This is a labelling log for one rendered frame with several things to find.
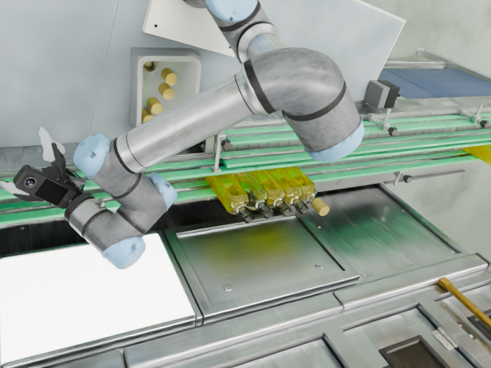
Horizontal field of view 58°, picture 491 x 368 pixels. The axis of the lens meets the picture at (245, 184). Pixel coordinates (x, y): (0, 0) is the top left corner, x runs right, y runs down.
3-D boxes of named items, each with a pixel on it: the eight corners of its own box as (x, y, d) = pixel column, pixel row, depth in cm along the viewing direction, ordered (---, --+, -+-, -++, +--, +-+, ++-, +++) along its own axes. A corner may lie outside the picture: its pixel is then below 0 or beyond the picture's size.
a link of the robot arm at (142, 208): (154, 168, 84) (113, 211, 82) (187, 200, 91) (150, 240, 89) (136, 155, 89) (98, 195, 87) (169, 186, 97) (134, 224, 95)
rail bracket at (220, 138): (202, 159, 132) (218, 181, 123) (207, 107, 124) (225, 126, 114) (211, 158, 134) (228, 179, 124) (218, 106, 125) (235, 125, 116)
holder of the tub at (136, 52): (129, 138, 133) (136, 150, 127) (131, 47, 119) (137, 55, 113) (183, 134, 141) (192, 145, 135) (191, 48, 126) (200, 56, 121)
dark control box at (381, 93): (362, 99, 166) (377, 109, 160) (369, 79, 162) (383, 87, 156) (379, 99, 170) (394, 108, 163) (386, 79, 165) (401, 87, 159)
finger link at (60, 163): (44, 148, 95) (50, 186, 93) (39, 147, 93) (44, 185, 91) (63, 142, 94) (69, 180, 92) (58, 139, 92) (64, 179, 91)
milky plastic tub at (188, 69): (129, 123, 130) (136, 136, 124) (130, 46, 118) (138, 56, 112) (185, 120, 138) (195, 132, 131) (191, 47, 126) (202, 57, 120)
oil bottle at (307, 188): (268, 171, 147) (302, 207, 131) (271, 156, 144) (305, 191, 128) (283, 169, 149) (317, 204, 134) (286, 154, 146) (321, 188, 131)
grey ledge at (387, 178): (269, 183, 164) (284, 200, 155) (274, 163, 159) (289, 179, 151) (447, 161, 205) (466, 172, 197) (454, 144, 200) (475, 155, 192)
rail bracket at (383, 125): (363, 119, 154) (389, 136, 144) (370, 99, 150) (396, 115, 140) (372, 119, 156) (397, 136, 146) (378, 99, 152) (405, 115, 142)
